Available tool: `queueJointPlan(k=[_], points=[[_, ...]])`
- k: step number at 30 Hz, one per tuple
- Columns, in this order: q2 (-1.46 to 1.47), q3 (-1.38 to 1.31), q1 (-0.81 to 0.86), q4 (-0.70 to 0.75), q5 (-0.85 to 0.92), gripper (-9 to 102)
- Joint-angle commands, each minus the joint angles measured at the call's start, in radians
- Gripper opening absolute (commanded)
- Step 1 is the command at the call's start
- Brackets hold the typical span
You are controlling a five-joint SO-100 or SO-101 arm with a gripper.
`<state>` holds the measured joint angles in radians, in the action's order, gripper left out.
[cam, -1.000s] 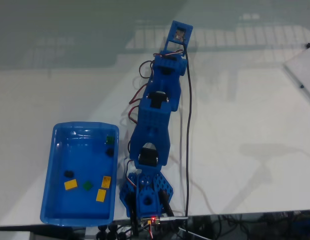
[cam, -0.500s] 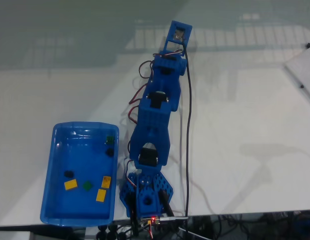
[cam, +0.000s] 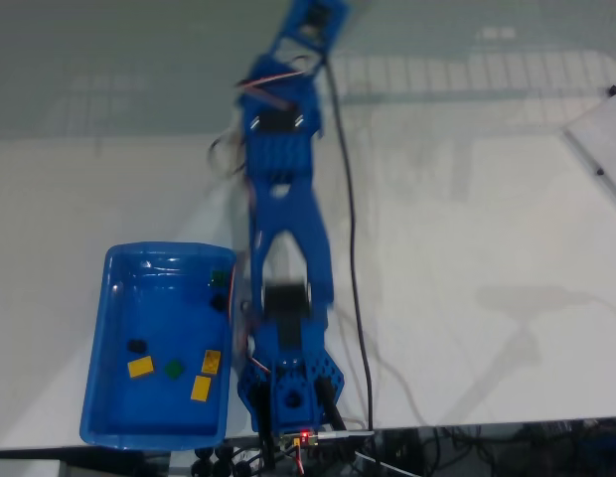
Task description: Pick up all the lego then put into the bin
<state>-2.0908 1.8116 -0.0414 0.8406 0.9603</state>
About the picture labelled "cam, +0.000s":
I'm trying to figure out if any red white servo wire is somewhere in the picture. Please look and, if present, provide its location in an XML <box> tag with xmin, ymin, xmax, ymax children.
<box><xmin>234</xmin><ymin>69</ymin><xmax>309</xmax><ymax>109</ymax></box>

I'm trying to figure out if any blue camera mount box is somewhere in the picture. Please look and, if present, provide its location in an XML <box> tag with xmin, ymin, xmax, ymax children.
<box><xmin>270</xmin><ymin>0</ymin><xmax>352</xmax><ymax>54</ymax></box>

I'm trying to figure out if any blue plastic bin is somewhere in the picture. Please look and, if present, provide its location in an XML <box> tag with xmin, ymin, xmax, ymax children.
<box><xmin>78</xmin><ymin>241</ymin><xmax>238</xmax><ymax>452</ymax></box>

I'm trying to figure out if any white board panel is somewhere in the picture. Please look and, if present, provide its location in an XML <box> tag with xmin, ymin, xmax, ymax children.
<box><xmin>560</xmin><ymin>79</ymin><xmax>616</xmax><ymax>210</ymax></box>

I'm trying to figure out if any black camera cable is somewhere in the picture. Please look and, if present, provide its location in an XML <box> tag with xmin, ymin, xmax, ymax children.
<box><xmin>321</xmin><ymin>52</ymin><xmax>377</xmax><ymax>448</ymax></box>

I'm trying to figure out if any yellow flat lego brick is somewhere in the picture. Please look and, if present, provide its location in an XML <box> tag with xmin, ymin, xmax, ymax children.
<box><xmin>190</xmin><ymin>375</ymin><xmax>213</xmax><ymax>401</ymax></box>

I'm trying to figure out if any black table clamp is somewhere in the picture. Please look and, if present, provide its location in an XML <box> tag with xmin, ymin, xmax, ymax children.
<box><xmin>216</xmin><ymin>445</ymin><xmax>254</xmax><ymax>476</ymax></box>
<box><xmin>191</xmin><ymin>446</ymin><xmax>216</xmax><ymax>477</ymax></box>

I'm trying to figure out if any controller board with red LED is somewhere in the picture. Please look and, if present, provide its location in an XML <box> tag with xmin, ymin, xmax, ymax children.
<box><xmin>280</xmin><ymin>430</ymin><xmax>323</xmax><ymax>449</ymax></box>

